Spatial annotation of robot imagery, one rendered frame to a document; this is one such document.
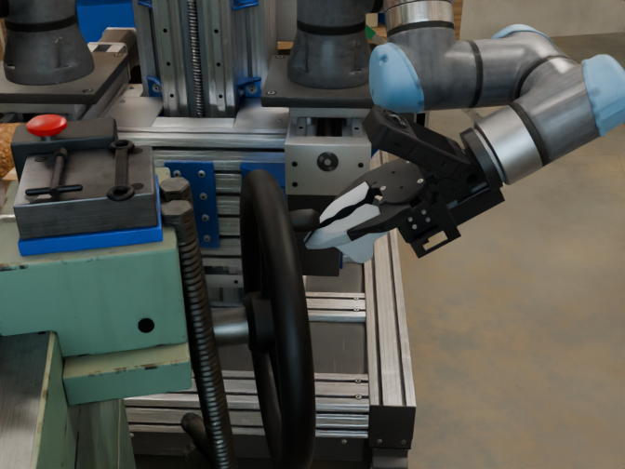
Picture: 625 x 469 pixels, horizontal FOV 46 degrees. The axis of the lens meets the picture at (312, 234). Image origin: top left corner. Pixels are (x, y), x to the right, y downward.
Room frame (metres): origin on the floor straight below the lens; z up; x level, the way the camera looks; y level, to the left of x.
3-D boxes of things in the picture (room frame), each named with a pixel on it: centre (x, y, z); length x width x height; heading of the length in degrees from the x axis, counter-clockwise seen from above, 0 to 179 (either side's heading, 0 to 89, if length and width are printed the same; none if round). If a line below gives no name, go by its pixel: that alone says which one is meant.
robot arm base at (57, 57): (1.26, 0.46, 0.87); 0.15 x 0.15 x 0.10
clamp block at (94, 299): (0.51, 0.18, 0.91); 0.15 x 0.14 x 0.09; 12
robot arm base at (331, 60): (1.24, -0.03, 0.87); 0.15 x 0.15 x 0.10
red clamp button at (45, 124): (0.54, 0.21, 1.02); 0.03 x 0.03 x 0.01
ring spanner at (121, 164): (0.49, 0.14, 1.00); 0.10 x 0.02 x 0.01; 12
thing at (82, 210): (0.51, 0.18, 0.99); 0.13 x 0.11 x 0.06; 12
